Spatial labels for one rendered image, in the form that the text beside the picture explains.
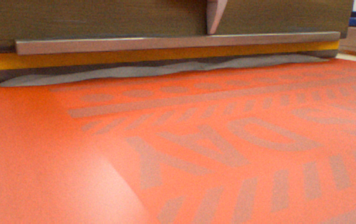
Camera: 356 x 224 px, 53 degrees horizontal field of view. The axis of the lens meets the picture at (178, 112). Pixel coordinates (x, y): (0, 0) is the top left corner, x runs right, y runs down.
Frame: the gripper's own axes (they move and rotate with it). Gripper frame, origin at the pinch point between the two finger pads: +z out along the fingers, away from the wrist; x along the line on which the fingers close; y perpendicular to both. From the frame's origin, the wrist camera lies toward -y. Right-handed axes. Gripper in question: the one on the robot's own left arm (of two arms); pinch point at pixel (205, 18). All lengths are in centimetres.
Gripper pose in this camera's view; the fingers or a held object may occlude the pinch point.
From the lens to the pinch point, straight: 36.6
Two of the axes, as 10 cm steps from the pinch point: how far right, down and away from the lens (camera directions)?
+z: 0.0, 9.5, 3.0
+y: -8.8, 1.5, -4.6
